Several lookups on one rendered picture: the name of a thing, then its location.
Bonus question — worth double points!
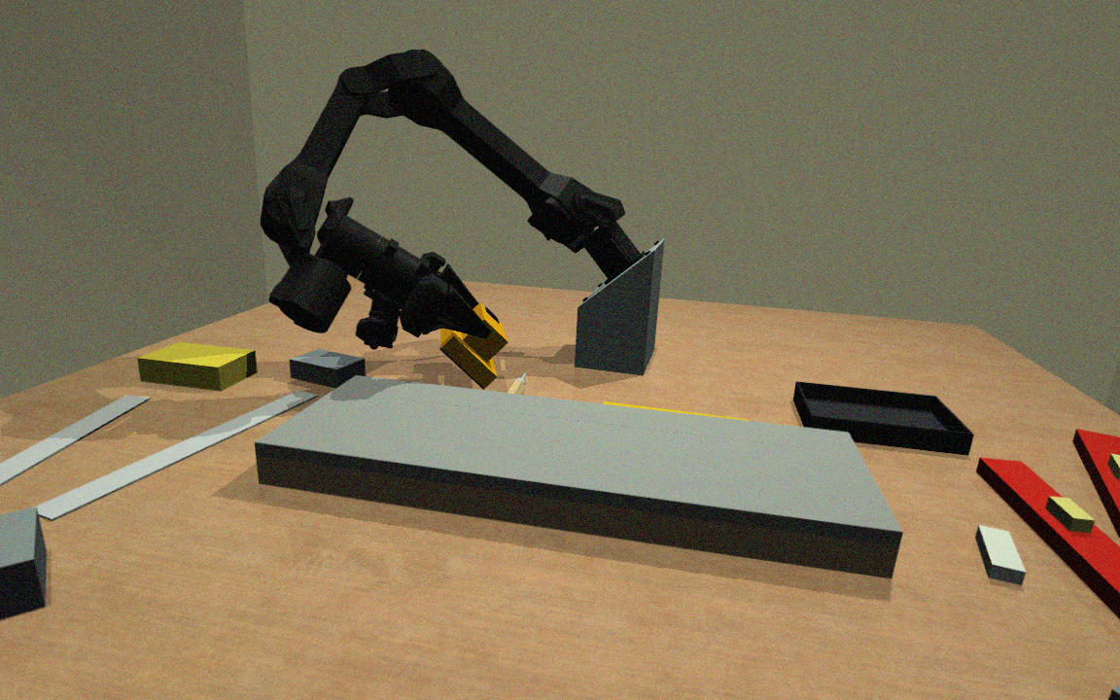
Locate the tan handled awl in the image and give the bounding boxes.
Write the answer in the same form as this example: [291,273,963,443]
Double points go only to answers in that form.
[507,373,526,395]

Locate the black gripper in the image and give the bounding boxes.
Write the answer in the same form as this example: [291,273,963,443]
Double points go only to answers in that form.
[358,236,491,338]

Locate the grey flat strip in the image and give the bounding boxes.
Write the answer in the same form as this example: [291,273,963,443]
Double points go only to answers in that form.
[0,395,150,486]
[35,391,318,521]

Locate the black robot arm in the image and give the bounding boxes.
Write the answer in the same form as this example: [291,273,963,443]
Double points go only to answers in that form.
[261,50,646,349]

